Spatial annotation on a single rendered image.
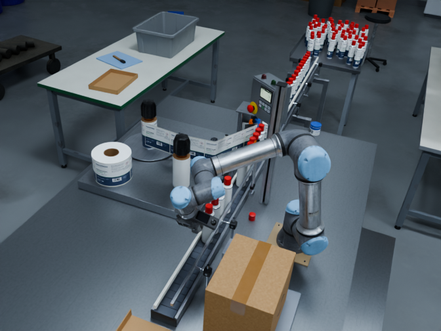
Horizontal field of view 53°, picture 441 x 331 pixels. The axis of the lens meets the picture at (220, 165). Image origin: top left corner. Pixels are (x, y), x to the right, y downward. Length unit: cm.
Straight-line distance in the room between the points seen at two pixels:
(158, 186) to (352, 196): 105
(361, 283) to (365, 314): 16
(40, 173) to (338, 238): 267
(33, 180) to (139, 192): 182
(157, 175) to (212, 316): 102
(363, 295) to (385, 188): 223
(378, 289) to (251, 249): 65
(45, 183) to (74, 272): 199
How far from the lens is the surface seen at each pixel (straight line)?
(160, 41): 404
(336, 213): 239
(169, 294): 184
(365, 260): 219
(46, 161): 421
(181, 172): 225
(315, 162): 162
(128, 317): 184
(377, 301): 205
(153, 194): 229
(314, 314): 192
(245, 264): 164
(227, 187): 208
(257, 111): 214
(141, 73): 378
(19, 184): 401
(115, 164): 228
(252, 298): 154
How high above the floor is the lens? 232
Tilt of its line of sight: 35 degrees down
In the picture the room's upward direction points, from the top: 4 degrees clockwise
